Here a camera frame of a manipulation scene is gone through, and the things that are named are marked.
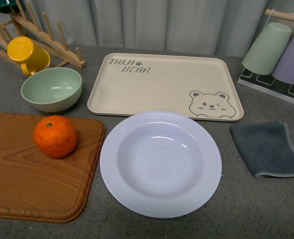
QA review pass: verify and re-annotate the white round plate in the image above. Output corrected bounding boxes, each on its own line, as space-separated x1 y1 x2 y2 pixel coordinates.
100 112 222 218

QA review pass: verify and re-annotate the orange mandarin fruit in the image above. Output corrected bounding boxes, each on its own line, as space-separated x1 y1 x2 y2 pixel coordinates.
33 115 78 158

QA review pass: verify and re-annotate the beige bear tray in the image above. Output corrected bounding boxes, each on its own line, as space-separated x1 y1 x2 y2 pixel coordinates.
87 53 244 121

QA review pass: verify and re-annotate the light green bowl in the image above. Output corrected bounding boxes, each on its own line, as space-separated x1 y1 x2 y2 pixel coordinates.
21 67 83 113

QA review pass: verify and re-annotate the grey folded cloth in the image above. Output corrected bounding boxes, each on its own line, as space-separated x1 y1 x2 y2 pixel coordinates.
230 122 294 178

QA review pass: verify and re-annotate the light green cup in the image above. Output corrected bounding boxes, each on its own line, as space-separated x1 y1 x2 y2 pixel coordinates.
242 22 292 75

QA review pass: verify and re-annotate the wooden cutting board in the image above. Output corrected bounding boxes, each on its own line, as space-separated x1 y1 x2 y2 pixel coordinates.
0 113 106 223

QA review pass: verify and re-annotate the yellow mug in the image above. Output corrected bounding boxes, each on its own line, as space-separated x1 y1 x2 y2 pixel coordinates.
7 36 51 77

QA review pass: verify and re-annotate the white cup holder rack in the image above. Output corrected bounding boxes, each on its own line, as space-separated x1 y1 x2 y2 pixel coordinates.
237 8 294 109

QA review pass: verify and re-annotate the wooden dish rack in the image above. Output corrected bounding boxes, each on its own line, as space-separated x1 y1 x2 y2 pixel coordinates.
0 0 86 69

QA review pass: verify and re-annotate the dark green mug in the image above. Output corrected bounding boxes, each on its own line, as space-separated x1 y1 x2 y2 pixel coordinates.
0 0 20 14

